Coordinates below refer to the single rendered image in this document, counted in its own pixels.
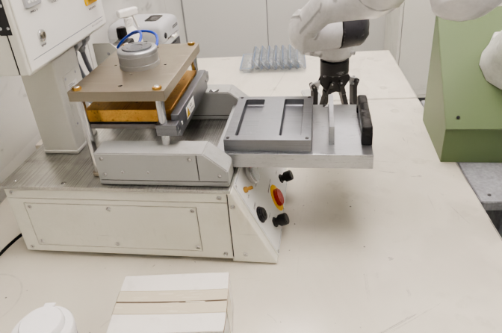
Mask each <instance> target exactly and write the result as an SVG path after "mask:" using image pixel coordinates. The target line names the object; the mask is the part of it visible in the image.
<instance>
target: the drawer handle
mask: <svg viewBox="0 0 502 333"><path fill-rule="evenodd" d="M356 112H357V113H359V121H360V126H361V131H362V138H361V144H362V145H372V142H373V125H372V121H371V114H370V110H369V106H368V99H367V96H366V95H358V97H357V105H356Z"/></svg>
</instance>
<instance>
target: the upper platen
mask: <svg viewBox="0 0 502 333"><path fill-rule="evenodd" d="M195 75H196V70H187V71H186V72H185V74H184V75H183V76H182V78H181V79H180V81H179V82H178V84H177V85H176V86H175V88H174V89H173V91H172V93H171V94H170V95H169V96H168V98H167V100H166V101H165V102H164V106H165V110H166V115H167V120H171V115H170V114H171V113H172V112H173V110H174V108H175V107H176V105H177V104H178V103H179V100H180V99H181V97H182V96H183V94H184V93H185V91H186V89H187V88H188V86H189V85H190V83H191V82H192V80H193V78H194V77H195ZM87 112H88V116H89V118H90V124H91V127H92V128H155V125H156V124H157V122H158V115H157V111H156V106H155V102H92V103H91V104H90V105H89V106H88V107H87Z"/></svg>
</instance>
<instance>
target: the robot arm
mask: <svg viewBox="0 0 502 333"><path fill-rule="evenodd" d="M404 1H405V0H310V1H309V2H308V3H307V4H306V5H305V6H304V7H303V8H302V9H298V10H297V11H296V12H295V13H294V14H293V15H292V17H291V20H290V22H289V38H290V41H291V45H292V46H293V47H294V48H295V49H297V50H298V51H300V53H301V54H302V55H308V56H313V57H319V58H320V77H319V79H318V81H316V82H315V83H312V82H310V83H309V86H310V89H311V96H313V105H317V102H318V90H319V86H320V85H321V86H322V87H323V90H322V96H321V99H320V104H319V105H322V104H328V95H329V94H332V93H334V92H338V94H339V96H340V100H341V104H342V105H348V101H347V96H346V90H345V86H346V84H347V83H348V82H349V83H350V105H357V86H358V83H359V79H358V78H357V77H356V76H350V75H349V63H350V59H349V57H351V56H352V55H355V53H356V51H353V47H354V46H360V45H361V44H363V43H364V42H365V40H366V39H367V37H368V35H369V26H370V22H369V19H377V18H379V17H381V16H384V15H387V14H389V13H390V12H392V11H393V10H394V9H395V8H398V7H399V6H401V4H402V3H403V2H404ZM501 2H502V0H430V4H431V8H432V12H433V13H434V14H435V15H436V16H438V17H440V18H442V19H446V20H452V21H457V22H463V21H468V20H473V19H477V18H480V17H481V16H485V15H486V14H487V13H489V12H490V11H491V10H493V9H494V8H496V7H497V6H498V5H499V4H501ZM479 66H480V68H481V70H482V72H483V75H484V77H485V79H486V80H487V81H488V82H489V83H491V84H493V85H494V86H496V87H497V88H499V89H500V90H502V31H499V32H495V33H493V36H492V38H491V40H490V43H489V44H488V45H487V47H486V48H485V49H484V50H483V52H482V54H481V58H480V63H479Z"/></svg>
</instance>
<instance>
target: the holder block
mask: <svg viewBox="0 0 502 333"><path fill-rule="evenodd" d="M312 118H313V96H245V97H239V99H238V102H237V104H236V107H235V110H234V113H233V114H232V118H231V120H230V123H229V126H228V128H227V131H226V134H225V137H224V138H223V145H224V151H266V152H311V151H312Z"/></svg>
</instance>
